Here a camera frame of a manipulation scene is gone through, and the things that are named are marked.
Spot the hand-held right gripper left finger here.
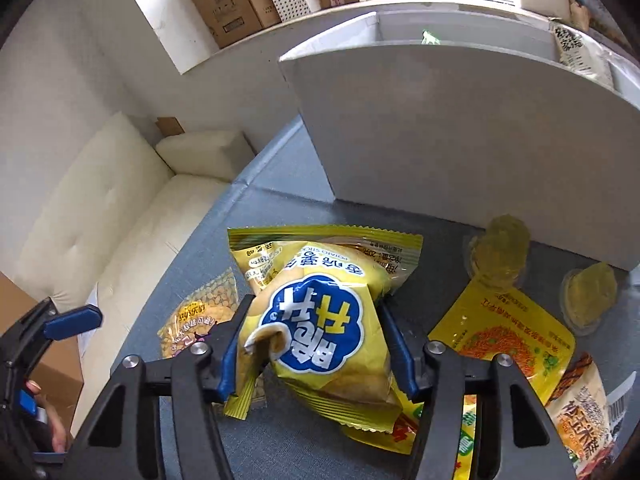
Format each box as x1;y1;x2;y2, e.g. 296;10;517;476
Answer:
65;294;256;480

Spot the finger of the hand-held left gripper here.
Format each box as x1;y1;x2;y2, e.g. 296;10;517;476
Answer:
2;297;103;361

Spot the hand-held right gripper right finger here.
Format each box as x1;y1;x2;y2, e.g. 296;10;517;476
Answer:
379;302;578;480

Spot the yellow potato chips packet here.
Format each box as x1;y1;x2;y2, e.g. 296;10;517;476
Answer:
223;225;424;433

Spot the white storage box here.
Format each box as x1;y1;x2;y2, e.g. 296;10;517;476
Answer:
277;10;640;273

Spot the white printed snack bag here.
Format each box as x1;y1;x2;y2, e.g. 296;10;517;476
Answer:
550;20;615;88

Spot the person's left hand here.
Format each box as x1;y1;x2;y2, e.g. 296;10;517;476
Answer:
25;380;74;453

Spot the large brown cardboard box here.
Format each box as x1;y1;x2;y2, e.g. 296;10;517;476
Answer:
0;272;85;428

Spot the yellow peanut snack packet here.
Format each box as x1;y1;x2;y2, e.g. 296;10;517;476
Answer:
157;267;241;361

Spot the yellow red snack packet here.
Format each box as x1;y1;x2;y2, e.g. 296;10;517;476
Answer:
342;395;478;480

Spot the white leather sofa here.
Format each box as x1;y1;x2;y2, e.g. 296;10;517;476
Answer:
10;110;258;436

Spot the yellow noodle snack packet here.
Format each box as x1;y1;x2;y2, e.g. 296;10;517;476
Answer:
427;280;577;408

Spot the yellow jelly cup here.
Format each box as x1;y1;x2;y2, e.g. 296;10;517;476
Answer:
462;214;533;291
560;261;620;336

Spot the beige rice cracker packet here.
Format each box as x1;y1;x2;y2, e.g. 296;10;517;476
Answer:
545;352;616;471

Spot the small cardboard piece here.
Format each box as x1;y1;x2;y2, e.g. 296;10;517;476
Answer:
156;116;187;137

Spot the tall brown cardboard box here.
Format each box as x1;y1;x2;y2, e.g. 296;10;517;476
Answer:
180;0;283;50

